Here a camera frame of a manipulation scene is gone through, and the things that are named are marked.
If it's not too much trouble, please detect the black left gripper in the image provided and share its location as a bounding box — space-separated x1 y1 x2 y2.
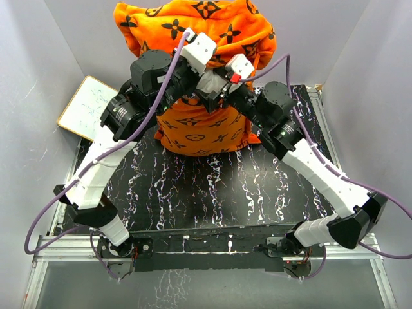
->
153 48 207 117

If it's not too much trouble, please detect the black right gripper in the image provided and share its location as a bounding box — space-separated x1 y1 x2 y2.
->
195 82 269 130

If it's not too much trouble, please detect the orange patterned plush pillowcase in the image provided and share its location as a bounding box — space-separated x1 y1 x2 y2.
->
113 1 276 156

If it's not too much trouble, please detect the white pillow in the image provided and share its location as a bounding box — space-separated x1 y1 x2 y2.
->
196 69 227 93

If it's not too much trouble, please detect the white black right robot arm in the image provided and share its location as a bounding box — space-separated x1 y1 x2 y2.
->
195 71 387 256

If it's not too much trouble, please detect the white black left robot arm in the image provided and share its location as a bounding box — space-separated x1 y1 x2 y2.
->
54 46 213 257

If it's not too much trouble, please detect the small white dry-erase board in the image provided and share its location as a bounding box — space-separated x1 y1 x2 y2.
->
57 75 118 141

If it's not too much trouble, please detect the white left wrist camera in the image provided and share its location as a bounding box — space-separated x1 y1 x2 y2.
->
180 28 217 75

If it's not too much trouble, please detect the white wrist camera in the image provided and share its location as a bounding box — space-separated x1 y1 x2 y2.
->
225 54 254 84
180 28 217 75

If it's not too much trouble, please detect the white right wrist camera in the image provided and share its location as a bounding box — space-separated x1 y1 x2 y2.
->
225 54 254 84

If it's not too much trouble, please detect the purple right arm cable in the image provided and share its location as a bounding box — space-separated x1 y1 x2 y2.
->
239 53 412 283

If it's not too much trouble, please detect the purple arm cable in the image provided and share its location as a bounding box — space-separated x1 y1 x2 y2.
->
24 30 191 284
239 53 412 283

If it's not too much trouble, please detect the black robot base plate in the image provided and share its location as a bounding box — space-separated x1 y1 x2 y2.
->
97 224 324 274

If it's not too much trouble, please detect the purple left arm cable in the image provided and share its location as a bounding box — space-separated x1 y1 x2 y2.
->
24 30 191 284

